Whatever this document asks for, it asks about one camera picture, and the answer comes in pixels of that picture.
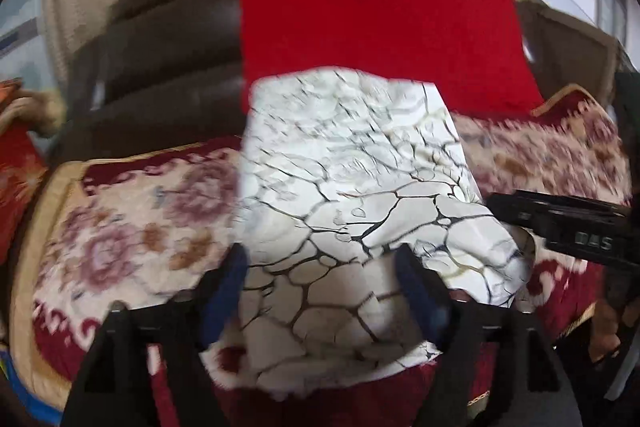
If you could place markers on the white black-veined coat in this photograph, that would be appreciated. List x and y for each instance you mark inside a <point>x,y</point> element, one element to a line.
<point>350,167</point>

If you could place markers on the dark cloth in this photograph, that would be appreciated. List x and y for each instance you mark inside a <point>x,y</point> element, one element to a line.
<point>629,132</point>

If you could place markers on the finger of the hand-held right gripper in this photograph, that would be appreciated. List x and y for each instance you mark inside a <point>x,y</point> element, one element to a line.
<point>530,209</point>

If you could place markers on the orange black patterned cloth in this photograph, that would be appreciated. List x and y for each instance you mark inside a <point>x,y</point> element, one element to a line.
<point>9,92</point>

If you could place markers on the silver refrigerator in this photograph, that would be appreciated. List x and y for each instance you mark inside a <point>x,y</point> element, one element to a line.
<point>20,22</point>

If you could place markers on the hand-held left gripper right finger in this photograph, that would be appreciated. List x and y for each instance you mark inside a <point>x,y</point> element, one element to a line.
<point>422,302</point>

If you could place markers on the brown leather sofa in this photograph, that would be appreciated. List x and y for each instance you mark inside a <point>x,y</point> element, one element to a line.
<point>165,72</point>

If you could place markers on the red floral blanket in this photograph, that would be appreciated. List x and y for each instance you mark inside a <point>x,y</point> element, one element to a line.
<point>125,217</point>

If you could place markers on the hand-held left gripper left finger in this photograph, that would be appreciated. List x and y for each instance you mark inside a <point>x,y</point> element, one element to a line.
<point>225,297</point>

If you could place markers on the person's right hand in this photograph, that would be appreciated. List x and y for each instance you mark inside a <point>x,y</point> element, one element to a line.
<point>607,322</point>

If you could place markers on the large red cushion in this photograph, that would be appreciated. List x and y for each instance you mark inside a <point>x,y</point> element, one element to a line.
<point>380,17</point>

